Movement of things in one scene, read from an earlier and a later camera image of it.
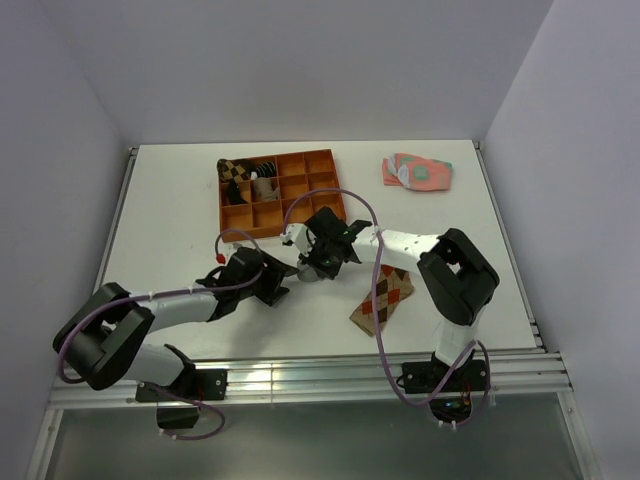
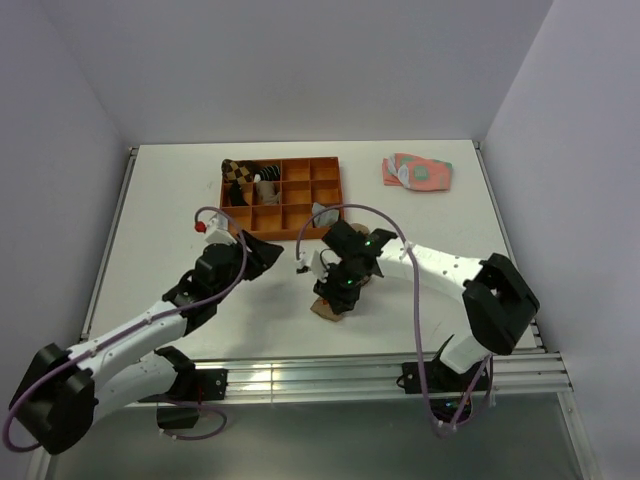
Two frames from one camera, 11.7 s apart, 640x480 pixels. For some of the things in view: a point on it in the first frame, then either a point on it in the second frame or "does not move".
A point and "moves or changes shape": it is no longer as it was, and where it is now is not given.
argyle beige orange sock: [393, 285] → [321, 307]
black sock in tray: [234, 195] does not move
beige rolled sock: [264, 189] does not move
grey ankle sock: [307, 273] moves or changes shape
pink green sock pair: [416, 172] does not move
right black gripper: [309, 258] → [340, 301]
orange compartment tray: [298, 173] does not move
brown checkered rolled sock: [237, 169] does not move
